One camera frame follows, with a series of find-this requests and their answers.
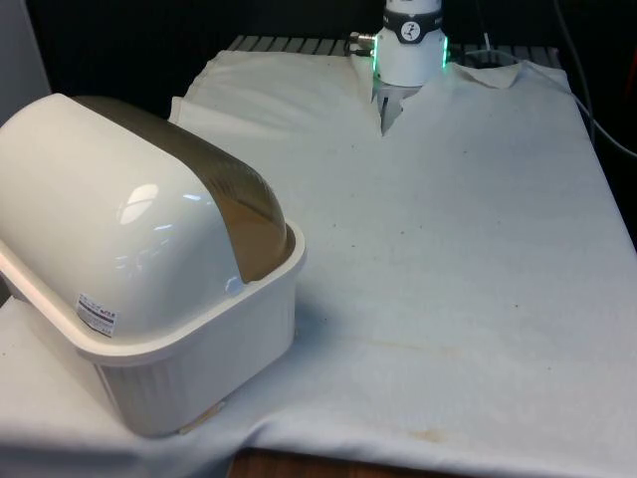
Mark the cream box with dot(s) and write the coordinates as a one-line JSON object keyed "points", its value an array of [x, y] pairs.
{"points": [[209, 348]]}

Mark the rounded box lid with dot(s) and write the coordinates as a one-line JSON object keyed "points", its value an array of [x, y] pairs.
{"points": [[114, 209]]}

